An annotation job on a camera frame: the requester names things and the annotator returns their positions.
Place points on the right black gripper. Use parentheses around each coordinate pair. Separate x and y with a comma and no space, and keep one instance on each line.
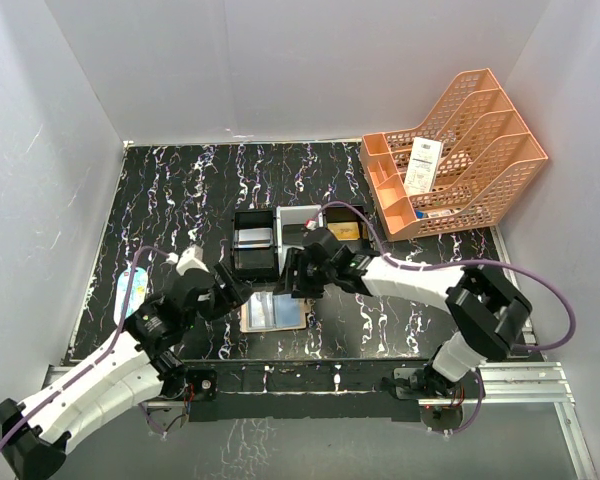
(300,273)

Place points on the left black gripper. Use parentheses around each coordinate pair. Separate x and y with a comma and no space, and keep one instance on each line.
(225,288)

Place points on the beige leather card holder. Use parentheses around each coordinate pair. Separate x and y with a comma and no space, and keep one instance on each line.
(290,314)

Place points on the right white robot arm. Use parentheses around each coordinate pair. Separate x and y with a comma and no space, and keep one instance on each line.
(488,310)

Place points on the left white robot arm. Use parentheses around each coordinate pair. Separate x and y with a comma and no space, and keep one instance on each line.
(134,365)

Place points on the black card in white tray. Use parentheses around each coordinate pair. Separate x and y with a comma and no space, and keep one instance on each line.
(293,234)

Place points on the silver card in left tray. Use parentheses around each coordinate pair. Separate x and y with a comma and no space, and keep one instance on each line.
(254,238)

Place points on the gold card in right tray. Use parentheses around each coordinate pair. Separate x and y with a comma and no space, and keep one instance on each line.
(345,231)

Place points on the left black tray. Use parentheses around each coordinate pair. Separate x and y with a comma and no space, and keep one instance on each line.
(253,251)

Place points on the black tray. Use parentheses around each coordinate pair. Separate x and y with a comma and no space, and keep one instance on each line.
(253,251)
(343,214)

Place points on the white middle tray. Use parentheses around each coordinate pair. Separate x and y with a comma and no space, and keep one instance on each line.
(290,222)

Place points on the right black tray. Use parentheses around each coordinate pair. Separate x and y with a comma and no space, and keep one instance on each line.
(343,214)

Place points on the blue packaged item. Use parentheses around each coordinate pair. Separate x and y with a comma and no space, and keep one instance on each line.
(137,284)

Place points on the black front base bar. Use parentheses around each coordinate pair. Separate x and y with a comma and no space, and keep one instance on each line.
(316,389)

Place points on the white paper receipt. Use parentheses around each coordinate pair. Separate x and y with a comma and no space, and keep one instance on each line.
(422,165)

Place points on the orange plastic file organizer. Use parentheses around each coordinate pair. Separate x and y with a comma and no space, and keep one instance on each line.
(489,156)

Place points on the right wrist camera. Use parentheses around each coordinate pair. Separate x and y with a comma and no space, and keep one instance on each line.
(313,223)

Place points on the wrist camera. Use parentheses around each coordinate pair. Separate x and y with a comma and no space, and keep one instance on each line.
(313,223)
(191,258)

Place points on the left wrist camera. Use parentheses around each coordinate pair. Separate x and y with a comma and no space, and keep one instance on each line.
(191,258)

